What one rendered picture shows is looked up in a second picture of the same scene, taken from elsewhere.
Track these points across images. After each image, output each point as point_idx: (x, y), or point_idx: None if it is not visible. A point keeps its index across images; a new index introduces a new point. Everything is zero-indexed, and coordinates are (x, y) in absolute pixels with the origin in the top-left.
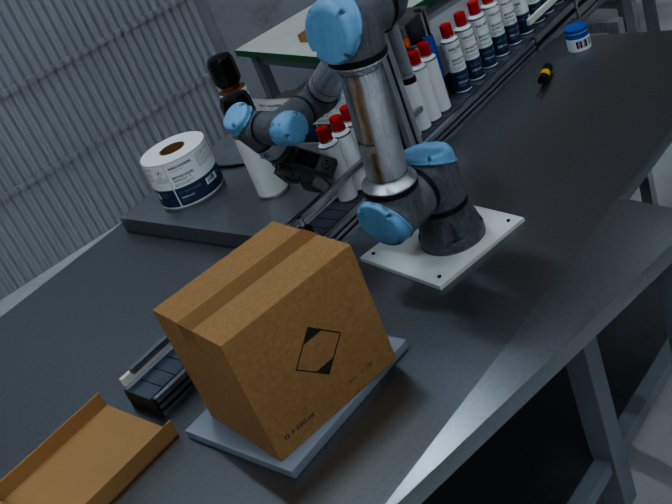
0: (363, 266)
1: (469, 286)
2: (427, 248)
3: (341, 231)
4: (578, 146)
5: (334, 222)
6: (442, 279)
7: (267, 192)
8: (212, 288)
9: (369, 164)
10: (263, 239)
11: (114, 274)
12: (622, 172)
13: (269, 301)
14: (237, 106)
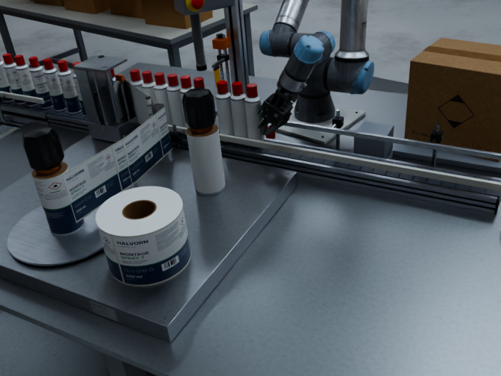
0: (331, 142)
1: (363, 107)
2: (332, 114)
3: None
4: (231, 92)
5: (290, 144)
6: (359, 111)
7: (224, 180)
8: (487, 63)
9: (364, 36)
10: (432, 59)
11: (283, 312)
12: (271, 81)
13: (496, 45)
14: (308, 37)
